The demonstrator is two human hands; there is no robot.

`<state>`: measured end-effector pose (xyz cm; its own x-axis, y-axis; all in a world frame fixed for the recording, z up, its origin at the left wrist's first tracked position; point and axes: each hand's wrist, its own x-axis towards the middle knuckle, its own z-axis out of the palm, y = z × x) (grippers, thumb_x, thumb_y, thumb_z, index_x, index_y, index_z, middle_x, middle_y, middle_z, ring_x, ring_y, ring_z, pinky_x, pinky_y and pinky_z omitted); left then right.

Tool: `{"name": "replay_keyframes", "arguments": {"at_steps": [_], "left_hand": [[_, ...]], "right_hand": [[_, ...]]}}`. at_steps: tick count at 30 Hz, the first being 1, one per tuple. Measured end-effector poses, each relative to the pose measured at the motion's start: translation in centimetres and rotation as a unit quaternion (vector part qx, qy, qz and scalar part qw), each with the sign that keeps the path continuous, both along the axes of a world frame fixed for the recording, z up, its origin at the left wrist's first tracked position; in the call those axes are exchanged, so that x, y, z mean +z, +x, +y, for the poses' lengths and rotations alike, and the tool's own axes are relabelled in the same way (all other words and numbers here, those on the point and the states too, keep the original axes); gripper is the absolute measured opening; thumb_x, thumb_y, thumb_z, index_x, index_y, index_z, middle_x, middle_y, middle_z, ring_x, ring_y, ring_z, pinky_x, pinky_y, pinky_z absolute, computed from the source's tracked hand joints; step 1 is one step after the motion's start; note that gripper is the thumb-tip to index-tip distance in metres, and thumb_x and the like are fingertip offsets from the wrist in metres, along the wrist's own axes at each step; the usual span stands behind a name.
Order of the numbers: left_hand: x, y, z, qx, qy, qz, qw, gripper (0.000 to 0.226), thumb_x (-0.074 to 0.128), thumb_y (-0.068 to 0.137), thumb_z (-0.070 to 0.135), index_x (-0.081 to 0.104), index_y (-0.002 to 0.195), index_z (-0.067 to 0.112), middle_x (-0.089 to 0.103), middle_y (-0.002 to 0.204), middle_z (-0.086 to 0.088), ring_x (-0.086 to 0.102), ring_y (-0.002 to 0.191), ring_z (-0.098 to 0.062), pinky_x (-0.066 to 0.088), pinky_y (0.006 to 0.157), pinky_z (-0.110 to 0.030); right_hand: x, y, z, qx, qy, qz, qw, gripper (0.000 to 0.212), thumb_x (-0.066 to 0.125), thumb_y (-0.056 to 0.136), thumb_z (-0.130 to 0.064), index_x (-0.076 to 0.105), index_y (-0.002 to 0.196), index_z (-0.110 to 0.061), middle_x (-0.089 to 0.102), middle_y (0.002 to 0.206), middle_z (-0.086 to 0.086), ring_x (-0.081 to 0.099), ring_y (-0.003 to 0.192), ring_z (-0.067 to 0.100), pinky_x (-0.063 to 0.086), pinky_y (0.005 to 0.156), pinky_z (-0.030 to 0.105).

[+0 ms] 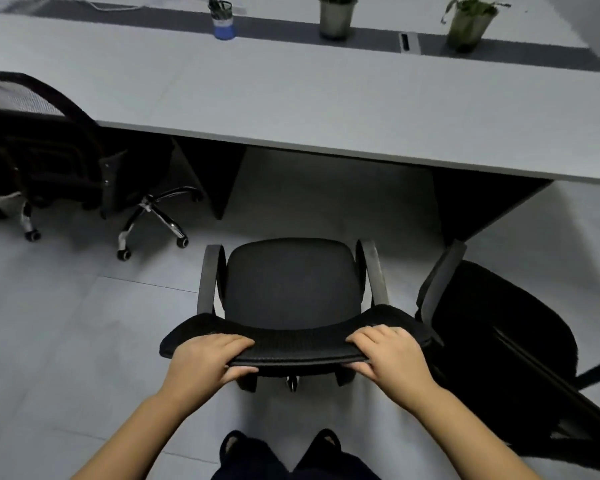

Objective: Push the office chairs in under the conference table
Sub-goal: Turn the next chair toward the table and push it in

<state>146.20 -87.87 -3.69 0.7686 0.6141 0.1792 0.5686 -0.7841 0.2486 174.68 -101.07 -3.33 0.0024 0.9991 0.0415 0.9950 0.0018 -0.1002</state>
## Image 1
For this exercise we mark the person's left hand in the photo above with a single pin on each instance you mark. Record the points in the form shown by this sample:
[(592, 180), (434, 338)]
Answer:
[(200, 367)]

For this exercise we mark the person's right hand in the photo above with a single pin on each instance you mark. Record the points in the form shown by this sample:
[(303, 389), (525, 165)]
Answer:
[(395, 367)]

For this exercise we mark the person's right thumb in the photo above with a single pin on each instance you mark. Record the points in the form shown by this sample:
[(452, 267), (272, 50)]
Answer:
[(358, 367)]

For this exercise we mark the person's left thumb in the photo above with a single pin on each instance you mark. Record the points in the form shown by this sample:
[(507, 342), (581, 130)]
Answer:
[(242, 373)]

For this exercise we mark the black office chair with armrests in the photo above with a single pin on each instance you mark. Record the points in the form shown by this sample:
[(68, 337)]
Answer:
[(292, 289)]

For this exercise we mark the person's right forearm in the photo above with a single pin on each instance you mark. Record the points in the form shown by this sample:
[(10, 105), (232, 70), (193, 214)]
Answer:
[(470, 439)]

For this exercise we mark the person's left forearm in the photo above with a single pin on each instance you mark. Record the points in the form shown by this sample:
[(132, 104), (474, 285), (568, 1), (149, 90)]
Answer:
[(140, 439)]

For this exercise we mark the black shoe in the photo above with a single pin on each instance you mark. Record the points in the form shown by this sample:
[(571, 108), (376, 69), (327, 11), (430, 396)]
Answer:
[(327, 440), (231, 443)]

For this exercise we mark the dark trousers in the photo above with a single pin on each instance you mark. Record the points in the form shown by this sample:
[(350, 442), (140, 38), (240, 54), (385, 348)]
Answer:
[(260, 464)]

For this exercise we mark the dark desk support panel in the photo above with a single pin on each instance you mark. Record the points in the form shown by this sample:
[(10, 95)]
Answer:
[(480, 204), (215, 169)]

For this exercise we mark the black mesh-back office chair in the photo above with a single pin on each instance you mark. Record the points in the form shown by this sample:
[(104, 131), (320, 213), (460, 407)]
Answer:
[(55, 164)]

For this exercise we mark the blue pen holder cup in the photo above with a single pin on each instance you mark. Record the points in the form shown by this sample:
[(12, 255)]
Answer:
[(224, 27)]

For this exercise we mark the dark grey desk divider strip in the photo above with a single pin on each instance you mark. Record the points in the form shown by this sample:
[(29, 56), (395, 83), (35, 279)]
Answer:
[(280, 28)]

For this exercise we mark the grey plant pot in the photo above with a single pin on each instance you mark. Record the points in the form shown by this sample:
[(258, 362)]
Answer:
[(336, 19)]

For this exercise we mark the olive plant pot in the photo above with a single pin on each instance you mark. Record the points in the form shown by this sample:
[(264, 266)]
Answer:
[(467, 32)]

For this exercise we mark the bunch of pens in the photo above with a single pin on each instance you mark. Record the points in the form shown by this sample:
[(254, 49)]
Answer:
[(219, 5)]

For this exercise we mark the green leafy plant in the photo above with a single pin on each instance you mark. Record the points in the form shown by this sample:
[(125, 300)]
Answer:
[(472, 3)]

